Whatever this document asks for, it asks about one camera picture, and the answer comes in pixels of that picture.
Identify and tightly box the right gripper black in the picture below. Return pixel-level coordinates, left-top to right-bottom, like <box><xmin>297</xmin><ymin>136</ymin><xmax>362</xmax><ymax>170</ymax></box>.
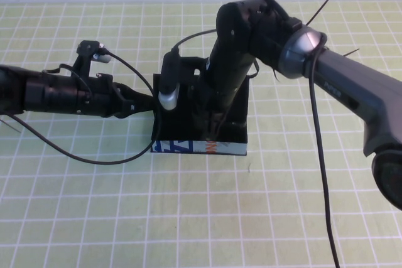
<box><xmin>187</xmin><ymin>55</ymin><xmax>256</xmax><ymax>142</ymax></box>

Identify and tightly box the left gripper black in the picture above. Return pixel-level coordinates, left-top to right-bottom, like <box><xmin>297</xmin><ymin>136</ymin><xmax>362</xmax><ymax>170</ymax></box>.
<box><xmin>76</xmin><ymin>72</ymin><xmax>155</xmax><ymax>118</ymax></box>

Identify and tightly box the black printed glasses case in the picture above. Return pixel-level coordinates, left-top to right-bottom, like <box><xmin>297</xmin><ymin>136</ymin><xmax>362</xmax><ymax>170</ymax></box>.
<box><xmin>149</xmin><ymin>73</ymin><xmax>249</xmax><ymax>157</ymax></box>

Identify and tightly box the green white-checked tablecloth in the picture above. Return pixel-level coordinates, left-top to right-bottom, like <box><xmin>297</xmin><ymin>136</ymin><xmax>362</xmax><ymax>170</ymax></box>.
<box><xmin>0</xmin><ymin>2</ymin><xmax>402</xmax><ymax>268</ymax></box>

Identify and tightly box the thin grey zip tie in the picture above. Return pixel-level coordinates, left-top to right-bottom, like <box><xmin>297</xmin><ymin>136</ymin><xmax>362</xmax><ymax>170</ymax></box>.
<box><xmin>0</xmin><ymin>119</ymin><xmax>21</xmax><ymax>134</ymax></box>

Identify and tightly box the long black zip tie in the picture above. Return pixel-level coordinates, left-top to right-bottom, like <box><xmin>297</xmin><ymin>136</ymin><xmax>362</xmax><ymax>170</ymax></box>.
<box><xmin>306</xmin><ymin>0</ymin><xmax>339</xmax><ymax>27</ymax></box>

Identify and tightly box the right wrist camera black silver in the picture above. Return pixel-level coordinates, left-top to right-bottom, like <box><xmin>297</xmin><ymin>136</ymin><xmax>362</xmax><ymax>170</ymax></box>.
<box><xmin>158</xmin><ymin>48</ymin><xmax>180</xmax><ymax>112</ymax></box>

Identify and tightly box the wrist camera black silver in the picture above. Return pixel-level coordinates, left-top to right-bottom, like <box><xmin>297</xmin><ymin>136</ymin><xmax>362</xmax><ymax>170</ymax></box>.
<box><xmin>76</xmin><ymin>39</ymin><xmax>112</xmax><ymax>62</ymax></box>
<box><xmin>158</xmin><ymin>48</ymin><xmax>180</xmax><ymax>112</ymax></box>

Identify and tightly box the left camera black cable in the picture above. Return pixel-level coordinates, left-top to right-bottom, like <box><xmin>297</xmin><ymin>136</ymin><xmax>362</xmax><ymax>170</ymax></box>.
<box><xmin>11</xmin><ymin>47</ymin><xmax>164</xmax><ymax>166</ymax></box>

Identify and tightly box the camera black cable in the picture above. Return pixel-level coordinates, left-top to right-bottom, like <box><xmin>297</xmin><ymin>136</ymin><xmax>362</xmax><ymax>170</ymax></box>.
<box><xmin>11</xmin><ymin>47</ymin><xmax>164</xmax><ymax>166</ymax></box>
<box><xmin>170</xmin><ymin>28</ymin><xmax>342</xmax><ymax>268</ymax></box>

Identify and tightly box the left wrist camera black silver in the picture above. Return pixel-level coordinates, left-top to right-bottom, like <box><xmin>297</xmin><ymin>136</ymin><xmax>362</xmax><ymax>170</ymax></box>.
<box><xmin>76</xmin><ymin>39</ymin><xmax>112</xmax><ymax>62</ymax></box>

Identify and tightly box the right camera black cable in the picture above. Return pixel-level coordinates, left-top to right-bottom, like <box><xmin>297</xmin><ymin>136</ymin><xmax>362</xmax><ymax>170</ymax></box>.
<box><xmin>170</xmin><ymin>28</ymin><xmax>342</xmax><ymax>268</ymax></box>

